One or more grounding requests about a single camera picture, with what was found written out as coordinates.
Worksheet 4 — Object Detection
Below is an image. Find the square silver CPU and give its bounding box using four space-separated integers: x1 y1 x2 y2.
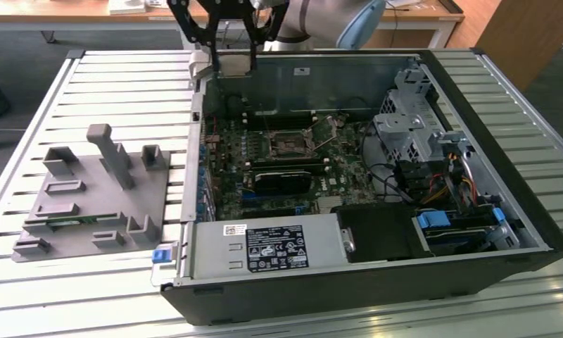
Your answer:
217 54 255 77

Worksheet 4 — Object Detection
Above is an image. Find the green motherboard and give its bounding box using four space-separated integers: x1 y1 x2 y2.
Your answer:
201 115 390 221

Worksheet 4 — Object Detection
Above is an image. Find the metal socket cover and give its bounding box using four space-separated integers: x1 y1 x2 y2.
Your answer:
308 114 347 148

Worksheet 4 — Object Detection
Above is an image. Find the coloured wire bundle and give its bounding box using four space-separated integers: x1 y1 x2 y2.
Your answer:
426 171 480 206

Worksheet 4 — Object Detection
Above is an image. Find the grey power supply with label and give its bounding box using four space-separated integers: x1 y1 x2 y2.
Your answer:
185 220 349 280

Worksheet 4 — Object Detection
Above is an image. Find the silver chipset heatsink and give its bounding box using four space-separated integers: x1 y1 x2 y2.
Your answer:
317 196 343 213

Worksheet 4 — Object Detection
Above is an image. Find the blue case latch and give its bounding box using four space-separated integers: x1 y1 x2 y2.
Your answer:
152 247 176 264

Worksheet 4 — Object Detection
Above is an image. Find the black graphics card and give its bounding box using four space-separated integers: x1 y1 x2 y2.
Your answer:
252 169 313 195

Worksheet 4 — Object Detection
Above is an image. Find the black open PC case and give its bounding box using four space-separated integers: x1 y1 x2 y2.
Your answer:
159 48 563 327

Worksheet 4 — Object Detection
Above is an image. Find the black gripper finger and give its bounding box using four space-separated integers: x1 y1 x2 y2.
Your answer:
240 0 288 77
165 0 219 73

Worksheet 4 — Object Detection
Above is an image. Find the silver drive cage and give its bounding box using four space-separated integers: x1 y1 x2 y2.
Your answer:
370 68 454 163

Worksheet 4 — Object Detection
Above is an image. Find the blue disk carrier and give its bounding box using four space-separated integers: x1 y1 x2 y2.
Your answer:
416 208 453 230

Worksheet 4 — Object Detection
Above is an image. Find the CPU socket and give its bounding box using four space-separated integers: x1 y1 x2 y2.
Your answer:
268 130 319 158

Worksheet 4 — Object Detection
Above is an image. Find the wooden cabinet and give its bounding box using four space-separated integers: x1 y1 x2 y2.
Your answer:
469 0 563 91

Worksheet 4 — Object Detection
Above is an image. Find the green RAM stick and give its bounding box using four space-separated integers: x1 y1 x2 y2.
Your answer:
47 217 100 227

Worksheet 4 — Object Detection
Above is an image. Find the white box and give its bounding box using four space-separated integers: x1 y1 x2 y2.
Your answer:
108 0 148 15

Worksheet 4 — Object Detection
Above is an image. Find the wooden desk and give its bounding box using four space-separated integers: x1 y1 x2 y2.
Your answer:
0 0 466 50

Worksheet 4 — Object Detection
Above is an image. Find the black wire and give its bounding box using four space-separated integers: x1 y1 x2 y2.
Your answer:
361 133 416 206

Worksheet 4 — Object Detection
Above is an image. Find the grey parts rack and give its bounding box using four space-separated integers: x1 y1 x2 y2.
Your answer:
11 123 173 264

